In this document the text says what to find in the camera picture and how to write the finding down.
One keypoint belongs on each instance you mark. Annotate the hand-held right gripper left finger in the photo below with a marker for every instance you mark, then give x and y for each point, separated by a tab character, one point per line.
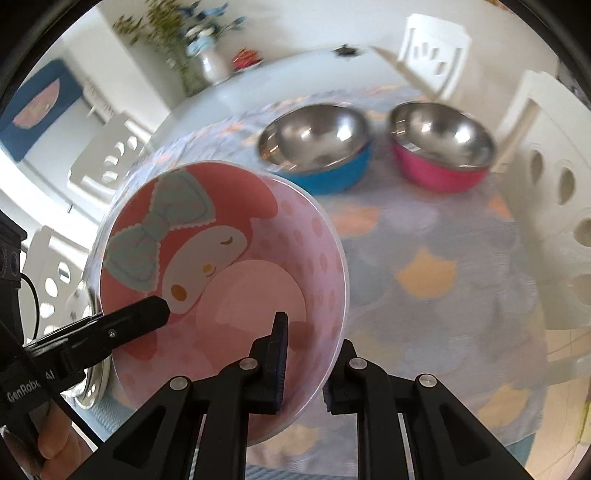
278	350

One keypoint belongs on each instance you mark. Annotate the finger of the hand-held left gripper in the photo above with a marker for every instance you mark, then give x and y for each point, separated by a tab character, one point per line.
134	321

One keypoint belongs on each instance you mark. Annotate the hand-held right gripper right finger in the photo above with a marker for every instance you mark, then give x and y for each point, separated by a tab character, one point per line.
351	383

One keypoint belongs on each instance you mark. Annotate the white plate green print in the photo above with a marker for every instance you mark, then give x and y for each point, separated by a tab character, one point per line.
90	387

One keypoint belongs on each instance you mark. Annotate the pink cartoon print bowl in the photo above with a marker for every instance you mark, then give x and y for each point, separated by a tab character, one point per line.
258	286

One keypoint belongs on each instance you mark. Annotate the steel bowl blue outside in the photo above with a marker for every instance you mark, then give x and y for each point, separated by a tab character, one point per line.
314	134

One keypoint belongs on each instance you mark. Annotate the steel bowl pink outside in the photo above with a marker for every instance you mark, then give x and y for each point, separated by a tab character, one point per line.
443	134

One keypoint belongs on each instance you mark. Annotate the person's left hand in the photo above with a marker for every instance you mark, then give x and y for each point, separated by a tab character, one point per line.
55	443

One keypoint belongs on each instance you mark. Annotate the grey orange fan-pattern tablecloth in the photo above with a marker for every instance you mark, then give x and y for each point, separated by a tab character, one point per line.
415	323

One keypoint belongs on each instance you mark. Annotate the white dining chair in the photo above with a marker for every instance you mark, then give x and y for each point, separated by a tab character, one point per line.
549	198
434	50
111	157
55	258

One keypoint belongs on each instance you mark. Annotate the teal textured table mat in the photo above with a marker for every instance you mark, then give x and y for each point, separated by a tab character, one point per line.
521	450

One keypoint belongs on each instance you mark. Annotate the white carved corner shelf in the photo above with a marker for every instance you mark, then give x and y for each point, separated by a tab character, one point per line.
101	99

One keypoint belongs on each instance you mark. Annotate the blue cloth cover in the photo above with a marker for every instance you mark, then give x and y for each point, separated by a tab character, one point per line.
37	110

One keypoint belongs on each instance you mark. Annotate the clear glass vase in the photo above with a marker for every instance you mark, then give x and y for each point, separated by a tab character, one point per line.
194	78

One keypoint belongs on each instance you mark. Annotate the white ribbed vase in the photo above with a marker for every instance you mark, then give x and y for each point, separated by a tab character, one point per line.
213	64

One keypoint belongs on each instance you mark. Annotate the red lidded teacup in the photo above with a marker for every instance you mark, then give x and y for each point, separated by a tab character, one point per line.
247	60

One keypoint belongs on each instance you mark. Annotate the yellow dried flowers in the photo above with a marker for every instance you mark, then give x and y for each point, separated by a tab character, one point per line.
152	27

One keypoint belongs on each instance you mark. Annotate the blue artificial flowers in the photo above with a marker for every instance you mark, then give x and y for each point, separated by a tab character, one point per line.
207	27

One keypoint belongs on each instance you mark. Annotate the small black lid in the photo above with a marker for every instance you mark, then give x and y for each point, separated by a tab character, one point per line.
346	50

